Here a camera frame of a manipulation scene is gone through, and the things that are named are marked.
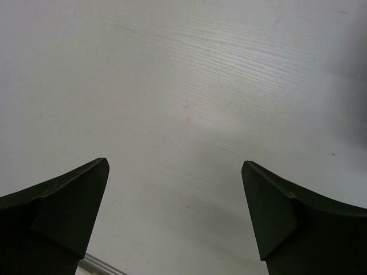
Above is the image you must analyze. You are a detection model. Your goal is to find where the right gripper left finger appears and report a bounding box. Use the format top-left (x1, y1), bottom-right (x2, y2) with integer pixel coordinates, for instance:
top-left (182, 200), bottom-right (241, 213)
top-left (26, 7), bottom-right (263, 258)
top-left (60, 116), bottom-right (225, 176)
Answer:
top-left (1, 158), bottom-right (110, 274)

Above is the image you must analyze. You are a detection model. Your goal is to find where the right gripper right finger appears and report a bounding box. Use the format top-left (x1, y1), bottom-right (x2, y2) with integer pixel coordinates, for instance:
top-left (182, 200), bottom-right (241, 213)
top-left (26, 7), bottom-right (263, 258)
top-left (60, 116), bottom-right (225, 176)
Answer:
top-left (241, 161), bottom-right (366, 275)

